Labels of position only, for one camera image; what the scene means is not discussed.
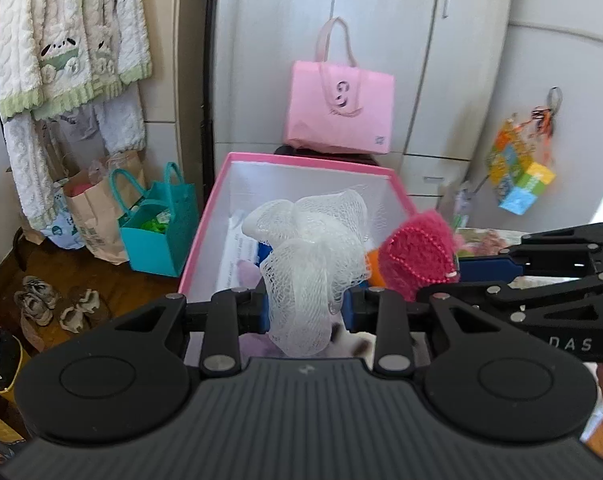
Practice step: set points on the clear plastic wrapper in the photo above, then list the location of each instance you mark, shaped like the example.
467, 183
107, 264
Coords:
456, 205

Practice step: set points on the pink tote bag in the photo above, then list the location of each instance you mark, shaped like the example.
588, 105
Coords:
331, 125

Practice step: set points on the pink storage box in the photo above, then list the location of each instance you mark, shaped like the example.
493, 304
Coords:
281, 180

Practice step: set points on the grey wardrobe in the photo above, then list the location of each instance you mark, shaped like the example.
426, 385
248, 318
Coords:
261, 60

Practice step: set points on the dark stool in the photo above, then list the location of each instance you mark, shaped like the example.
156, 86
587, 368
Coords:
291, 151

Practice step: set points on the grey wall hook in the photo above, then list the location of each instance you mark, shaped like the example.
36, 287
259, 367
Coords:
555, 97

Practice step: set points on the white mesh bath sponge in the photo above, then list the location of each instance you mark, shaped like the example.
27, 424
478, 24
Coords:
306, 270

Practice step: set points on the pink fuzzy beaded pouch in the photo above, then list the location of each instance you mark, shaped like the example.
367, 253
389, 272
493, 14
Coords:
421, 255

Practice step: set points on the colourful cube gift bag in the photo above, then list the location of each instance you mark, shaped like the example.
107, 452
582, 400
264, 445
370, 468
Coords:
524, 180

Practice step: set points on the cream knitted sweater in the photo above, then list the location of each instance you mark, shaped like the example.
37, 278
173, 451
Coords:
56, 20

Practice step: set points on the green items in basket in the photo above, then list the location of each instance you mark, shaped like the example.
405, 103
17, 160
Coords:
156, 222

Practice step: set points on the white fluffy pants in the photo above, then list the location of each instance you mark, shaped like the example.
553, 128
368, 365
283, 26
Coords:
124, 125

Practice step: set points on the purple plush toy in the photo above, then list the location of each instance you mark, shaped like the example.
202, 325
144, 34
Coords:
254, 346

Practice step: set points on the brown paper bag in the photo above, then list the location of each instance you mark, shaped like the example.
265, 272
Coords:
89, 220

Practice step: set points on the floral printed table cloth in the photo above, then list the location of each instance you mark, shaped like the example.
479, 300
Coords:
486, 242

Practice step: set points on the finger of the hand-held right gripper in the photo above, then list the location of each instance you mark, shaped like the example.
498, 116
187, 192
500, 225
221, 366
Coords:
531, 295
486, 267

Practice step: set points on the grey sneaker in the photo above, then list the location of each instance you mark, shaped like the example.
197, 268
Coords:
41, 290
31, 310

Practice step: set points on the yellow bin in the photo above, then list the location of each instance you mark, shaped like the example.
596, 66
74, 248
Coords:
4, 360

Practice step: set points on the teal basket bag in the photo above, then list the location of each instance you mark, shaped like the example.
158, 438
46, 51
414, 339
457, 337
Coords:
151, 252

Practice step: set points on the blue white plastic bag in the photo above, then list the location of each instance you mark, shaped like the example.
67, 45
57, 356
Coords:
61, 232

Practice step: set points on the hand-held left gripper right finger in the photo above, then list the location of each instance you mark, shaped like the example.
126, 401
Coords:
354, 315

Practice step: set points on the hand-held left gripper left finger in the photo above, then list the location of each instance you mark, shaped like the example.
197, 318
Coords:
254, 312

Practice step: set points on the orange soft item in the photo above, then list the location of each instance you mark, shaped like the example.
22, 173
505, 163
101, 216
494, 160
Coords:
376, 267

